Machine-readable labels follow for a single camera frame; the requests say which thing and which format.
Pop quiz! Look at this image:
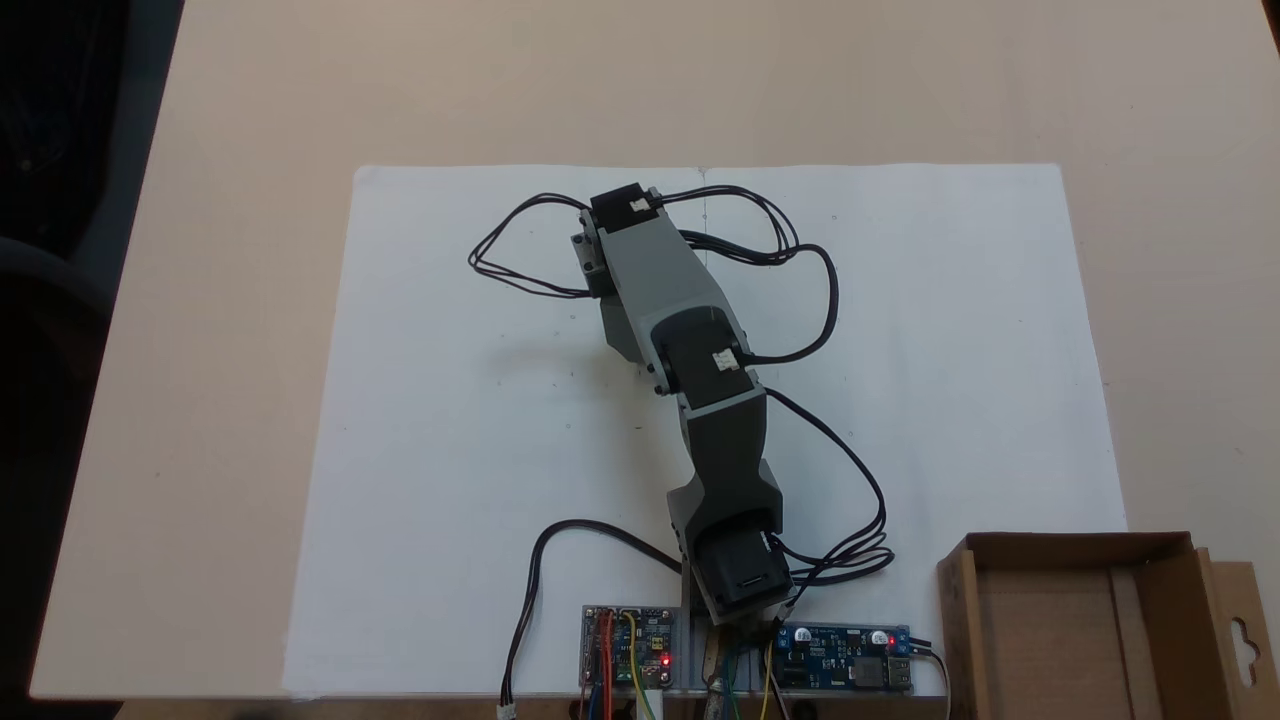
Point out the blue circuit board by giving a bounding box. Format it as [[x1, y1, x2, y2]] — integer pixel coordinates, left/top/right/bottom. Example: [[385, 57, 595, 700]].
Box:
[[774, 623, 914, 694]]

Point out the brown cardboard box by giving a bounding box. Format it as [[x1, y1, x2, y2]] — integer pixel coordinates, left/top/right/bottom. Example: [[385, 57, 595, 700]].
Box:
[[937, 532, 1267, 720]]

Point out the black gripper motor cable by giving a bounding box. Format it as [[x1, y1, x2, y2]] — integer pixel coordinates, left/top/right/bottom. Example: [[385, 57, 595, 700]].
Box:
[[467, 192, 601, 299]]

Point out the black wrist motor cable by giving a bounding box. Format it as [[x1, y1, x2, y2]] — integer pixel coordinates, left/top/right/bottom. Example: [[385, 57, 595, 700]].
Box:
[[655, 186, 839, 364]]

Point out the black cable with white plug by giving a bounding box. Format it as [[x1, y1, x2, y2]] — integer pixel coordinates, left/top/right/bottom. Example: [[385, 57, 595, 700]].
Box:
[[498, 518, 693, 719]]

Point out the black shoulder motor cable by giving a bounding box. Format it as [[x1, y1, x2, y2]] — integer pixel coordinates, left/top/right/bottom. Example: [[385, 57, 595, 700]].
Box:
[[765, 388, 898, 607]]

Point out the circuit board with coloured wires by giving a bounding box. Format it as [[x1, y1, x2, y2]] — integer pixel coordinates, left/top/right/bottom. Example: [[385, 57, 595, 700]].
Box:
[[581, 604, 680, 693]]

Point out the red jumper wire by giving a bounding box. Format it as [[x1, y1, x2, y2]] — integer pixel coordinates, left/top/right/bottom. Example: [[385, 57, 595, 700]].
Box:
[[595, 611, 615, 720]]

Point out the yellow jumper wire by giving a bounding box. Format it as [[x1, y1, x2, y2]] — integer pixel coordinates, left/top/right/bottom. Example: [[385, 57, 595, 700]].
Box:
[[621, 610, 659, 720]]

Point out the grey power cable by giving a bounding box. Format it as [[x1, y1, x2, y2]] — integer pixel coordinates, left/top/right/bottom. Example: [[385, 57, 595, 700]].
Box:
[[905, 640, 957, 720]]

